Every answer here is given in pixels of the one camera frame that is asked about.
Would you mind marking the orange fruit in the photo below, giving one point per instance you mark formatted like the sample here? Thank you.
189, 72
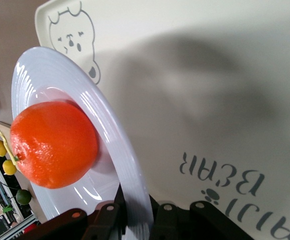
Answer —
55, 145

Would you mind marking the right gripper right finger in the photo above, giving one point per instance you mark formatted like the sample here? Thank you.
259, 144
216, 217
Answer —
185, 225

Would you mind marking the dark green lime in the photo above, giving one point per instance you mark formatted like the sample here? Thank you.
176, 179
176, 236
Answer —
23, 197

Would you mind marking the wooden cutting board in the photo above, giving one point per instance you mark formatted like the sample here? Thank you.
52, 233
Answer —
3, 126

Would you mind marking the red plastic object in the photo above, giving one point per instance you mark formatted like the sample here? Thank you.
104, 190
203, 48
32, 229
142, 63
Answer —
30, 228

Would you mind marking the cream tray with bear print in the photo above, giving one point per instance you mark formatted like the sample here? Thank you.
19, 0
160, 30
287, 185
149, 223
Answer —
185, 87

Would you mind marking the white round plate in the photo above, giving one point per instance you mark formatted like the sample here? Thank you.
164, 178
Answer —
60, 75

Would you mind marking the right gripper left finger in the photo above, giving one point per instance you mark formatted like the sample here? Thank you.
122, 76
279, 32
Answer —
102, 222

